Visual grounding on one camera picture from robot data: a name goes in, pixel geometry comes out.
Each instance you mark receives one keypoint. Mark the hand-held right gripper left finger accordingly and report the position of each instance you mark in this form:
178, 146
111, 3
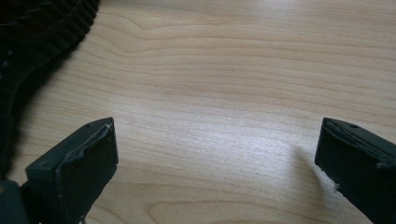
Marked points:
74, 174

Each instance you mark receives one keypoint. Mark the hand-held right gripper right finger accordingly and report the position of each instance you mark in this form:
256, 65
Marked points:
358, 165

